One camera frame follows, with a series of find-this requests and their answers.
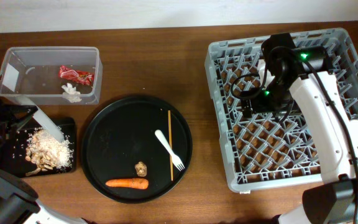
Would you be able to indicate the black rectangular tray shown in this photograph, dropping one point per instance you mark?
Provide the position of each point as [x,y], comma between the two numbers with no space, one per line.
[12,153]

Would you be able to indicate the red snack wrapper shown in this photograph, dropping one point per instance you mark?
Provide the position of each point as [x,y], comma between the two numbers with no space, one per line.
[77,76]

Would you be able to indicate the white tissue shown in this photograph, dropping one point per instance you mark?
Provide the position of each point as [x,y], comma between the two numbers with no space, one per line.
[70,93]

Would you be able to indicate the wooden chopstick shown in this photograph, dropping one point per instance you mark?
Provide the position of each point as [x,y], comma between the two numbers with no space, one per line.
[170,142]

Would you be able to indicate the white plastic fork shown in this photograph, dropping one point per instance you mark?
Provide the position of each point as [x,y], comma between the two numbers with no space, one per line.
[175,159]

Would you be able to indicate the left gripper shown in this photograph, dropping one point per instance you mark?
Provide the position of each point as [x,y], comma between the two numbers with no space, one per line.
[5,114]

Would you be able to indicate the grey dishwasher rack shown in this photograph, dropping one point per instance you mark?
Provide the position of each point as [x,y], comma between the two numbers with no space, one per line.
[259,153]

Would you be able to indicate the rice and peanut shells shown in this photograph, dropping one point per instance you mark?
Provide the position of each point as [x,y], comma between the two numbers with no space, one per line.
[47,154]

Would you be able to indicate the round black tray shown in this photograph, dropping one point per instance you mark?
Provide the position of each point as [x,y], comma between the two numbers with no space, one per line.
[123,134]

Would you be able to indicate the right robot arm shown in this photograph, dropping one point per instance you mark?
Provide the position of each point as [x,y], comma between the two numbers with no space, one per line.
[304,77]

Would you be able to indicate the clear plastic bin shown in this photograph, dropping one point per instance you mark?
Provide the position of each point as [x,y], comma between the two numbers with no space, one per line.
[33,72]

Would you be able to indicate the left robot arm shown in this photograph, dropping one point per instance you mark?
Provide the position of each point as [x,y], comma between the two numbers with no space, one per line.
[19,201]

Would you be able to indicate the cream cup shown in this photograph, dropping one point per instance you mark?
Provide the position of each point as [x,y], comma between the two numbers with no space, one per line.
[352,127]

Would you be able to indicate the brown walnut piece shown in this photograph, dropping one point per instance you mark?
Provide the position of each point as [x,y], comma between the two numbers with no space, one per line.
[141,169]

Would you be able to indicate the orange carrot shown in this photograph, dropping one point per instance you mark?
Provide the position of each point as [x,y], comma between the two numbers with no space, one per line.
[132,183]

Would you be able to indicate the grey plate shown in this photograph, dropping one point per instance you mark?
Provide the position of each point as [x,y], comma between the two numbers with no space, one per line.
[42,118]

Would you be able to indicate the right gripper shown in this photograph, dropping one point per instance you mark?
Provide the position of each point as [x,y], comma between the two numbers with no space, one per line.
[258,104]

